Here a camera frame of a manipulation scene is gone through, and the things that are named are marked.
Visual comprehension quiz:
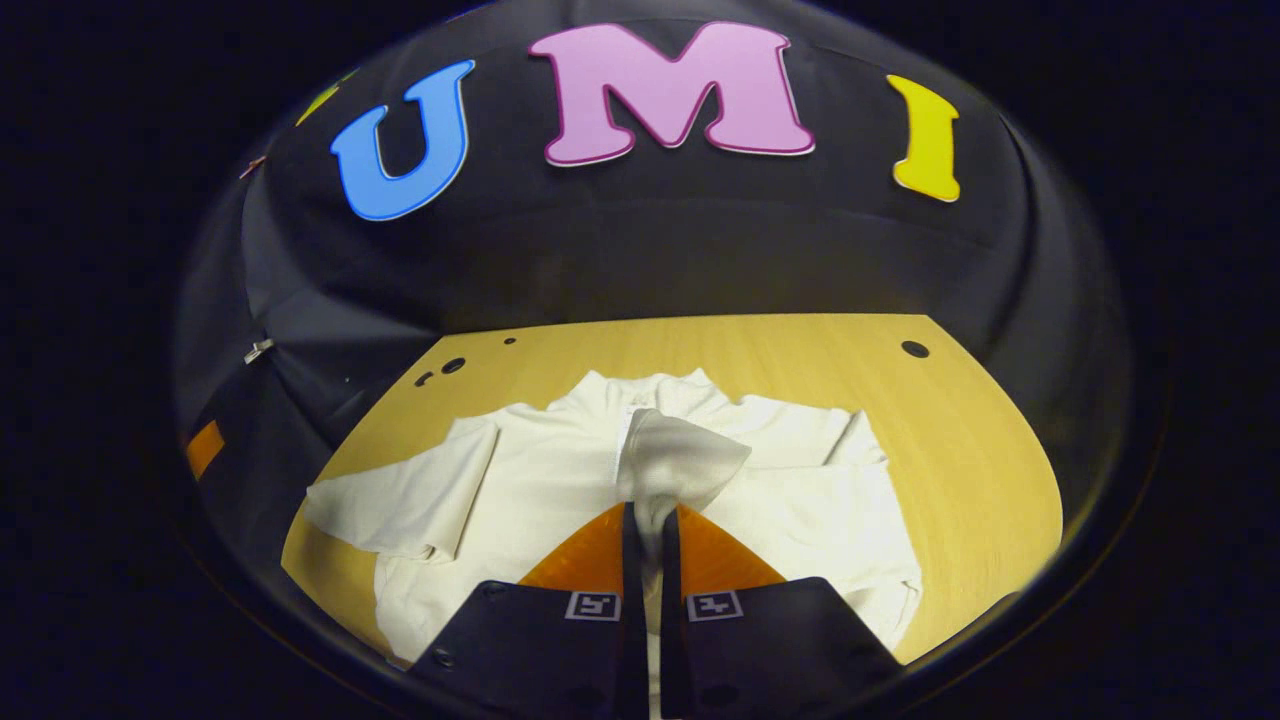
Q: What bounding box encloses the black backdrop cloth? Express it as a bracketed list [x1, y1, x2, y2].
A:
[172, 0, 1136, 601]

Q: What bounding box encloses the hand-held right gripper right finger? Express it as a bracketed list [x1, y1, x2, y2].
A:
[660, 503, 906, 720]

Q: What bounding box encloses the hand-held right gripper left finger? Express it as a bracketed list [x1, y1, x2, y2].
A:
[408, 500, 651, 720]

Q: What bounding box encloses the white garment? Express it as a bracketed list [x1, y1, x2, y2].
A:
[303, 368, 923, 720]

